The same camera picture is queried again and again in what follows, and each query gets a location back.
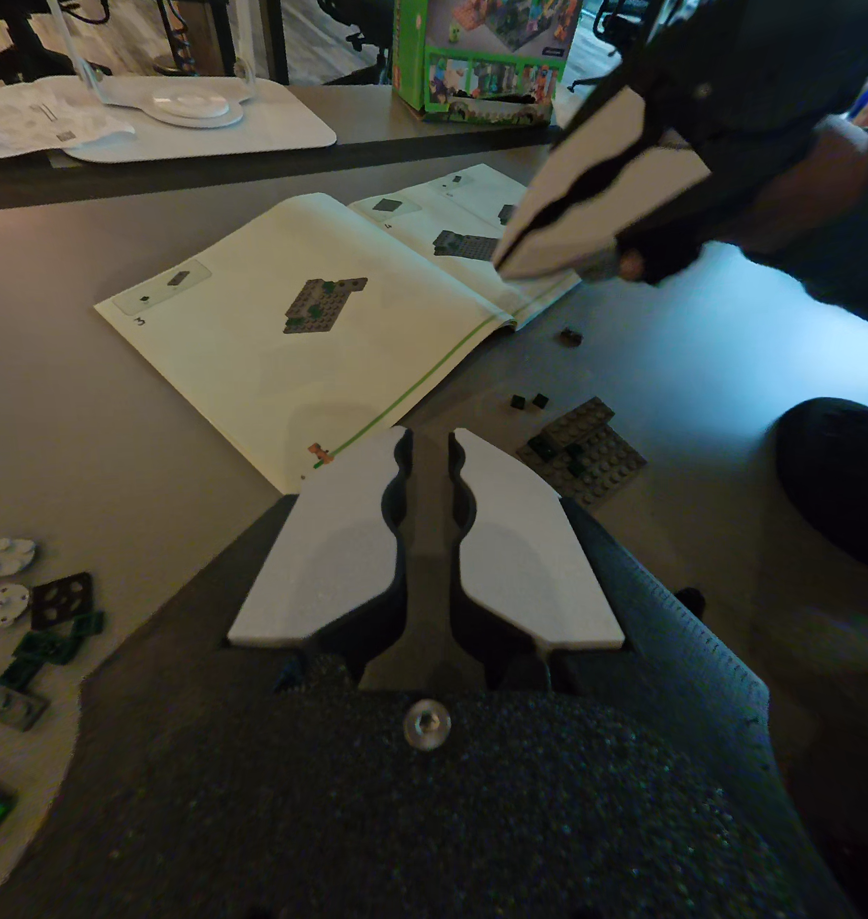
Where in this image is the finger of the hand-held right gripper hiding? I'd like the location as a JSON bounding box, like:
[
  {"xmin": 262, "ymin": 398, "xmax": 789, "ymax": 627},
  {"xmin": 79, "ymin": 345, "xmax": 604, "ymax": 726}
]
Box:
[
  {"xmin": 493, "ymin": 140, "xmax": 715, "ymax": 282},
  {"xmin": 501, "ymin": 88, "xmax": 659, "ymax": 251}
]

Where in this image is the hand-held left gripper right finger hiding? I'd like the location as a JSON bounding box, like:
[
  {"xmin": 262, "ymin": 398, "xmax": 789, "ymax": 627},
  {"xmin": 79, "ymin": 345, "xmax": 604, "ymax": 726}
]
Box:
[{"xmin": 448, "ymin": 427, "xmax": 626, "ymax": 690}]

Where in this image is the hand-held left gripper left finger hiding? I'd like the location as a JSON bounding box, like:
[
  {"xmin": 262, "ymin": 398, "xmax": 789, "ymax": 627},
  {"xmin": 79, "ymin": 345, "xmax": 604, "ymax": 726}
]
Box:
[{"xmin": 227, "ymin": 426, "xmax": 415, "ymax": 690}]

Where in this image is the grey brick plate assembly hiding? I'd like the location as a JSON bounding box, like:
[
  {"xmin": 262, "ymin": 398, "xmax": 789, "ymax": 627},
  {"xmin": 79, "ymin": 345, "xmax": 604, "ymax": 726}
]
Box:
[{"xmin": 515, "ymin": 396, "xmax": 649, "ymax": 511}]

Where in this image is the dark-edged grey desk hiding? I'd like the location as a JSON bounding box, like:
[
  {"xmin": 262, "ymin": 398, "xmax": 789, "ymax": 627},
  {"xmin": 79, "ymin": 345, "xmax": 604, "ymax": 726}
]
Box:
[{"xmin": 0, "ymin": 82, "xmax": 566, "ymax": 213}]

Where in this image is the person's right hand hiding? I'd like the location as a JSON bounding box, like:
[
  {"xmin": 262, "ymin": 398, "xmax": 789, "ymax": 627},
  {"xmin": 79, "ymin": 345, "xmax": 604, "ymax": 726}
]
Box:
[{"xmin": 617, "ymin": 118, "xmax": 868, "ymax": 284}]

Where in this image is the black office chair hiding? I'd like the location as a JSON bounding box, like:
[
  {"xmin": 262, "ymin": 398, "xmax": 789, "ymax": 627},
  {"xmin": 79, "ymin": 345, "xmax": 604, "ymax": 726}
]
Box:
[
  {"xmin": 570, "ymin": 0, "xmax": 643, "ymax": 90},
  {"xmin": 318, "ymin": 0, "xmax": 395, "ymax": 73}
]

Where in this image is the green toy set box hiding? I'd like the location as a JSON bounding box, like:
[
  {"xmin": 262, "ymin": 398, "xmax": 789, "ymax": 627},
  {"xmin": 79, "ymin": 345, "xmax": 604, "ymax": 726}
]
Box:
[{"xmin": 392, "ymin": 0, "xmax": 586, "ymax": 128}]

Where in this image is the open instruction booklet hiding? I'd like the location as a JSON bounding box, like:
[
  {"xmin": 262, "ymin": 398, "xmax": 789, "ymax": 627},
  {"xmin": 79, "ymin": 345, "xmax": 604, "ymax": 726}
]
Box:
[{"xmin": 94, "ymin": 164, "xmax": 583, "ymax": 496}]

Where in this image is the black square plate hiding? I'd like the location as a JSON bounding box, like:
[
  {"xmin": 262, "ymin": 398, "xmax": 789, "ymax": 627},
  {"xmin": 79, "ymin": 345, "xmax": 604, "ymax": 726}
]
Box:
[{"xmin": 31, "ymin": 572, "xmax": 95, "ymax": 633}]

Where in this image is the white monitor stand base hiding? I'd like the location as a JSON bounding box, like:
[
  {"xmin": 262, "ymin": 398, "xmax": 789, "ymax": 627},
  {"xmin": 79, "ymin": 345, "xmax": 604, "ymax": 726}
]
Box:
[{"xmin": 46, "ymin": 0, "xmax": 338, "ymax": 165}]

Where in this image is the black table leg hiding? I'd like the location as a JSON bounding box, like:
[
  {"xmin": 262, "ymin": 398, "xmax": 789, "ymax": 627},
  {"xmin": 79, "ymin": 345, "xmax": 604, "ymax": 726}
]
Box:
[{"xmin": 258, "ymin": 0, "xmax": 291, "ymax": 86}]

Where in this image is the white paper sheet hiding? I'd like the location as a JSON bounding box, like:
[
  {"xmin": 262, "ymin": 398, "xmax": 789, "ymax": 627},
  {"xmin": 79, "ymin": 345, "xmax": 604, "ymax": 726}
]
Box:
[{"xmin": 0, "ymin": 78, "xmax": 137, "ymax": 160}]

